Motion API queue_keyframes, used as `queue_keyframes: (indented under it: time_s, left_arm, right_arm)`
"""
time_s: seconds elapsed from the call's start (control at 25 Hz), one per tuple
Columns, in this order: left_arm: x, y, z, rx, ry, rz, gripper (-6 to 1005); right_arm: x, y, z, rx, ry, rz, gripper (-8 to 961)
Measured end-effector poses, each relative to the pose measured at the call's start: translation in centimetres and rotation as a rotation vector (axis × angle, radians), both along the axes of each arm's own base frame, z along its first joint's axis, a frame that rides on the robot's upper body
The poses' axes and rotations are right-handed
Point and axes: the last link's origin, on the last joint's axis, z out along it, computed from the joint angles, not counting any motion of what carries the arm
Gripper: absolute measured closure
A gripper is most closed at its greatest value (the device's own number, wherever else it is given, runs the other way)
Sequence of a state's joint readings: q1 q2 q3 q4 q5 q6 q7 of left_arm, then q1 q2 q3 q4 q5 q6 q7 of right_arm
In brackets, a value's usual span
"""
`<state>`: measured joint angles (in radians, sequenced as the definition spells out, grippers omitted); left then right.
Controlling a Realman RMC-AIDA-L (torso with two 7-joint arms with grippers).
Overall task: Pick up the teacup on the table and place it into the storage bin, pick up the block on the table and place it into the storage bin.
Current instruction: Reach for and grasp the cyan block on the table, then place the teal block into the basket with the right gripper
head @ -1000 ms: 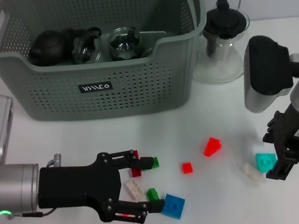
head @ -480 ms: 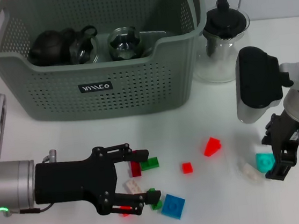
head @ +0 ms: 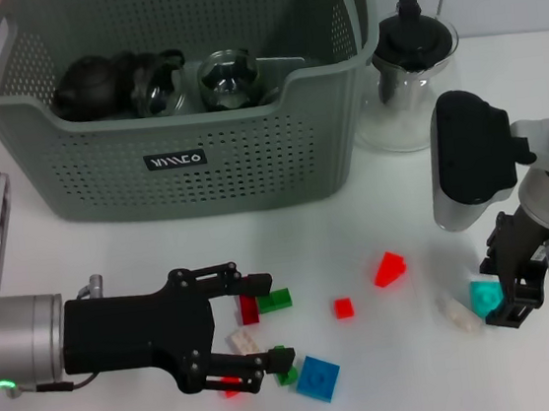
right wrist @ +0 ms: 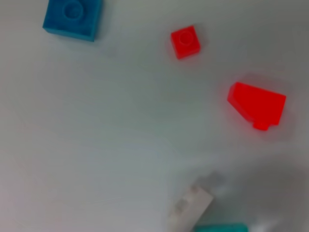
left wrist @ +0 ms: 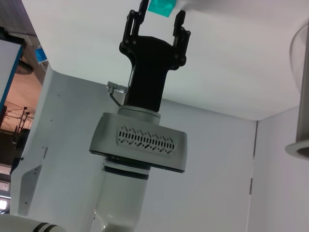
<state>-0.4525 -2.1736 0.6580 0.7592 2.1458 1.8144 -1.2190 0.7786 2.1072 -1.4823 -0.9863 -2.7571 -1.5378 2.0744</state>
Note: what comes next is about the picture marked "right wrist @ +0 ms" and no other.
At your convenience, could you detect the small red square brick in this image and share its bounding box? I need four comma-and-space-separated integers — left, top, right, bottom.
170, 25, 201, 60

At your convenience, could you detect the white toy brick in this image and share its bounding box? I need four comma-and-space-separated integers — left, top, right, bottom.
166, 185, 214, 232

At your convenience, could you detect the red sloped toy brick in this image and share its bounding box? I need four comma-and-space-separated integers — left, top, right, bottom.
226, 81, 287, 131

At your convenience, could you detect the blue square toy brick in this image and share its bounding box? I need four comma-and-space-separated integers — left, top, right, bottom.
42, 0, 103, 43

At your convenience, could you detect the teal square flat brick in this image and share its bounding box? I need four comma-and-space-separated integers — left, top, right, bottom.
193, 222, 249, 232

